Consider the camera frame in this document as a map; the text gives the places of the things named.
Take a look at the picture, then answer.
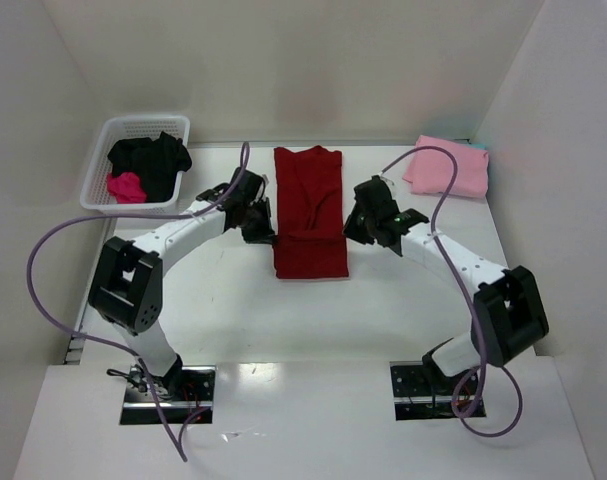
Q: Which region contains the dark red t shirt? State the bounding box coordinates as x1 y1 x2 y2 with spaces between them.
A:
273 146 349 280

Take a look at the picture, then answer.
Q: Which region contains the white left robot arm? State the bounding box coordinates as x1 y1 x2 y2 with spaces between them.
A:
88 170 276 393

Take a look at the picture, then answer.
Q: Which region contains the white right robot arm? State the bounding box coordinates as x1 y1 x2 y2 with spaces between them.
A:
343 175 549 378

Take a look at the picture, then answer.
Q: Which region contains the folded pink t shirt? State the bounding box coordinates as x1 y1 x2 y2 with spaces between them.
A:
401 133 490 200

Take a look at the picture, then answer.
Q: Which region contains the black t shirt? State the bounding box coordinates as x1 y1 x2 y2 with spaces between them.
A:
107 132 192 203

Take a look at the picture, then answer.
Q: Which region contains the magenta t shirt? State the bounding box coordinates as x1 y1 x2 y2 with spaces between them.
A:
106 172 147 204

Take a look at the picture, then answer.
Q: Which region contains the folded teal t shirt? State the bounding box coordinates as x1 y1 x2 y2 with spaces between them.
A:
467 143 487 151

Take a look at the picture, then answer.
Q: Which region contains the white plastic basket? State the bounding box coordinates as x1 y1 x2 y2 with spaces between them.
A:
79 113 191 215

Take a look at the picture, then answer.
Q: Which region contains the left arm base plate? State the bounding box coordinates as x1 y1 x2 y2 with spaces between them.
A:
106 365 216 426

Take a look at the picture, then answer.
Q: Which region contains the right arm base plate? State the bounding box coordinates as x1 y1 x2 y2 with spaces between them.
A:
390 362 462 421

